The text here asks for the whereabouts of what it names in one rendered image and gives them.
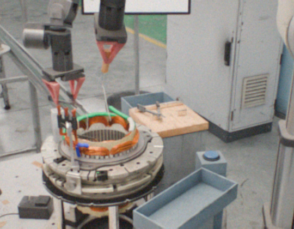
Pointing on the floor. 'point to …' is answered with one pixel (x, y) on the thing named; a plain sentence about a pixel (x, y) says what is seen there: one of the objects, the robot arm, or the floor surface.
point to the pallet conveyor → (34, 78)
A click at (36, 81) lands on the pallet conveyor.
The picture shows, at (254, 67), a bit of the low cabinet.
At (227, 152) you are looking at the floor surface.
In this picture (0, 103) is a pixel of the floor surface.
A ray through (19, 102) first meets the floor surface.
